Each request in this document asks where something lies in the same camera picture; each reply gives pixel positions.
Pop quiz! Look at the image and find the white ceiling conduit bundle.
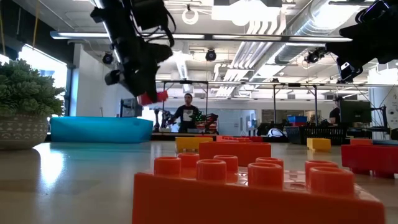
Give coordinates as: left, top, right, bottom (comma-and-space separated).
214, 18, 289, 98

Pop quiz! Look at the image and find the yellow toy building block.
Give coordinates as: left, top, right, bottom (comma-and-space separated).
307, 138, 331, 153

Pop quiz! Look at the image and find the blue plastic bin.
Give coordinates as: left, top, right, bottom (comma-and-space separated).
49, 116, 154, 144

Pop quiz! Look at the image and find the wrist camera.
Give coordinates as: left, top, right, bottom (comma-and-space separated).
337, 57, 364, 83
104, 68, 123, 86

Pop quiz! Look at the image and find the yellow-orange toy building block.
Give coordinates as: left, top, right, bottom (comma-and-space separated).
175, 136, 214, 153

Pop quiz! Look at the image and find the orange toy building block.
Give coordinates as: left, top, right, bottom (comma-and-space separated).
350, 138, 374, 146
216, 135, 249, 143
131, 154, 386, 224
198, 141, 272, 168

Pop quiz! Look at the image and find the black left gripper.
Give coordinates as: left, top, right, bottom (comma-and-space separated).
107, 30, 174, 105

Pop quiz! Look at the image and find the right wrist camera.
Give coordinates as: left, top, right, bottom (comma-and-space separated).
337, 57, 364, 83

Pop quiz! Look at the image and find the dark red toy building block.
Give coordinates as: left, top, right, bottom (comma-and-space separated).
340, 144, 398, 179

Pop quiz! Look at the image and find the green potted succulent plant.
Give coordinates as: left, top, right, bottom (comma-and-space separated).
0, 58, 67, 151

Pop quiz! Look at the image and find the black slatted crate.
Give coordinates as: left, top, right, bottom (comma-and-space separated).
285, 126, 348, 146

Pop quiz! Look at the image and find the person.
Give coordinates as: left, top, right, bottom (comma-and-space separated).
172, 93, 200, 134
328, 96, 343, 125

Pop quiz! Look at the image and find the silver ventilation duct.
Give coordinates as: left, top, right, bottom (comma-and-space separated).
274, 0, 332, 65

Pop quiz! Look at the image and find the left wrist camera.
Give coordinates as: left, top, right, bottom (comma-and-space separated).
104, 68, 123, 86

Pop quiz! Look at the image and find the yellow hanging strap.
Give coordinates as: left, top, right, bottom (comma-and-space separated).
0, 6, 6, 57
32, 0, 41, 50

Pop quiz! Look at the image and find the long ceiling light bar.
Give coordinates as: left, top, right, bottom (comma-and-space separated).
49, 30, 353, 44

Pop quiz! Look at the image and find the white hanging ring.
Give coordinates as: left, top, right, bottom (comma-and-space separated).
181, 7, 200, 26

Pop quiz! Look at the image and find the blue storage crate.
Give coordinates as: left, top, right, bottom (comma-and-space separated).
287, 115, 308, 127

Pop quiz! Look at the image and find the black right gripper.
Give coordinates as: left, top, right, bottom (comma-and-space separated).
325, 24, 398, 65

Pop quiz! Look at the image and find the white rounded device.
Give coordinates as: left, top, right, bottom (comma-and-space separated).
267, 127, 285, 138

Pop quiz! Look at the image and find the black overhead rig frame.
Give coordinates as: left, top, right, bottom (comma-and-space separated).
160, 80, 210, 125
272, 82, 319, 127

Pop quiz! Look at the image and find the black computer monitor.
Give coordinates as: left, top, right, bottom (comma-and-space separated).
339, 99, 373, 124
119, 98, 144, 118

